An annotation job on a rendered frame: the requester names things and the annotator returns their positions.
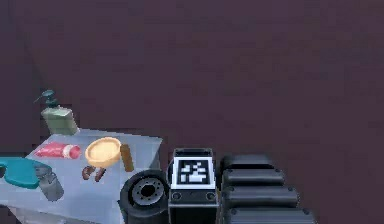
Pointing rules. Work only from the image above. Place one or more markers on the tan round bowl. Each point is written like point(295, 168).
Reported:
point(103, 151)

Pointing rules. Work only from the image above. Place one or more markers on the brown stick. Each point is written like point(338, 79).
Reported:
point(127, 157)

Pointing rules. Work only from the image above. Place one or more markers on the red tube with white cap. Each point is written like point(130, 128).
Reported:
point(56, 150)

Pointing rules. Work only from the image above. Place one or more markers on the teal flat object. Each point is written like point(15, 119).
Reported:
point(20, 171)

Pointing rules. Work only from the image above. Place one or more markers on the pale grey table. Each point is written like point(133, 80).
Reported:
point(93, 196)

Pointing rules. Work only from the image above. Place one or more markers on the green soap dispenser bottle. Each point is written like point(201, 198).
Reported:
point(60, 120)

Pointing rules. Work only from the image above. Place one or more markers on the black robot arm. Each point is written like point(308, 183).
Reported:
point(243, 193)

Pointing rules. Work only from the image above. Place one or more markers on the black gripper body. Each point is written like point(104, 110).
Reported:
point(146, 195)

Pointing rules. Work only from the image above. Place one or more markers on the dark brown small piece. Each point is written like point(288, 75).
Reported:
point(99, 174)
point(87, 172)

